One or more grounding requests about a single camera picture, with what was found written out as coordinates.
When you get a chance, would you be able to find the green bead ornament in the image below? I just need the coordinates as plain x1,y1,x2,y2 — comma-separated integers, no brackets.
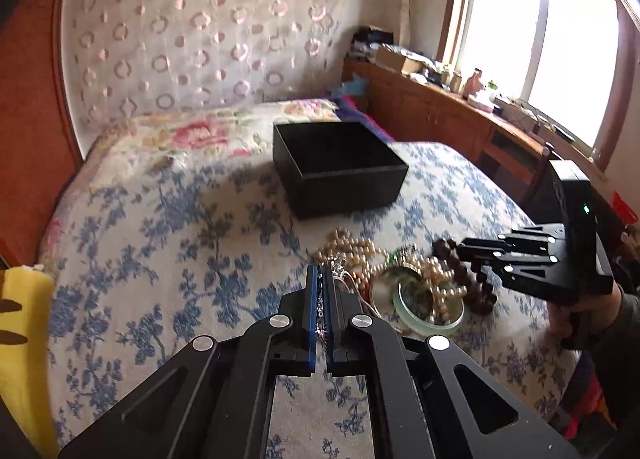
390,246,419,268

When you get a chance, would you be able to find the red plastic item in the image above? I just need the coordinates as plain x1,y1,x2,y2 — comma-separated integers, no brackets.
612,192,640,226

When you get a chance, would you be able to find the person's right hand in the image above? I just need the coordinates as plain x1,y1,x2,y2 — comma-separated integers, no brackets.
546,283,624,351

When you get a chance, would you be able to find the blue floral bedspread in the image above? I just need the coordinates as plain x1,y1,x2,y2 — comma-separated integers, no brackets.
37,139,587,459

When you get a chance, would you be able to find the pink floral quilt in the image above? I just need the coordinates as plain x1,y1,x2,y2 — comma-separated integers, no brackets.
82,98,347,176

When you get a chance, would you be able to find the jade bangle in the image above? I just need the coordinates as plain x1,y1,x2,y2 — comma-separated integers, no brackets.
392,283,466,338

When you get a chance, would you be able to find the black jewelry box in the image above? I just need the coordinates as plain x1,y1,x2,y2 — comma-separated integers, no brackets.
272,121,410,221

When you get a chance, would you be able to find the dark wooden bead bracelet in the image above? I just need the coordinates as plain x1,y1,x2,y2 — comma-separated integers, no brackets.
432,238,497,316

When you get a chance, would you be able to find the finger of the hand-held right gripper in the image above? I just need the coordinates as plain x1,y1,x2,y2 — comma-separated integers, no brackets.
467,258,576,304
456,223,569,261

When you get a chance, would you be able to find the pearl necklace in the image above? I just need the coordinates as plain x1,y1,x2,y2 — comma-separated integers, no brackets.
312,228,394,290

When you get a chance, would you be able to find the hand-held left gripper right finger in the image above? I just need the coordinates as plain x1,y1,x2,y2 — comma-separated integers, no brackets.
322,264,582,459

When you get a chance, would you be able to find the pile of clothes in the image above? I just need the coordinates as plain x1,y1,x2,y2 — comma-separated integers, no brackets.
350,26,397,61

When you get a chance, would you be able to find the circle patterned sheer curtain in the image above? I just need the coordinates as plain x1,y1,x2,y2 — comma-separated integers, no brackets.
60,0,352,126

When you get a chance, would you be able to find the silver chain necklace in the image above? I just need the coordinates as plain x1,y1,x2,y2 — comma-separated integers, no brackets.
314,259,362,356

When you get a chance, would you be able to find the cardboard box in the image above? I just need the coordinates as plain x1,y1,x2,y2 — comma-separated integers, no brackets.
375,46,427,76

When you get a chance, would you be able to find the dark bead necklace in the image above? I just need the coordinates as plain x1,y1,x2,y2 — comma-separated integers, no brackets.
417,259,469,326

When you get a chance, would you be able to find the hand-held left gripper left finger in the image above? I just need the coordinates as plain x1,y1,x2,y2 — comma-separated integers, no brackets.
59,264,319,459

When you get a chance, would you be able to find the yellow plush pillow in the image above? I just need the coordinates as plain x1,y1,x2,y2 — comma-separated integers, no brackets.
0,264,59,459

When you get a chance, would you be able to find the window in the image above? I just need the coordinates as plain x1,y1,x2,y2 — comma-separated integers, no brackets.
439,0,640,176

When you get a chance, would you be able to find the teal crumpled cloth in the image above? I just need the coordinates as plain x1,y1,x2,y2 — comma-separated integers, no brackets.
340,78,372,101

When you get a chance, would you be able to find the wooden cabinet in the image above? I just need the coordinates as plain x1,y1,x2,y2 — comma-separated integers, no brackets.
342,56,557,206

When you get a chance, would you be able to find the person's right forearm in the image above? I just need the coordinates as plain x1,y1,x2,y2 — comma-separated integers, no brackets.
614,256,640,340

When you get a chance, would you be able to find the purple blanket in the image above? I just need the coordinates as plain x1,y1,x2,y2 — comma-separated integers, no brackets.
331,95,397,143

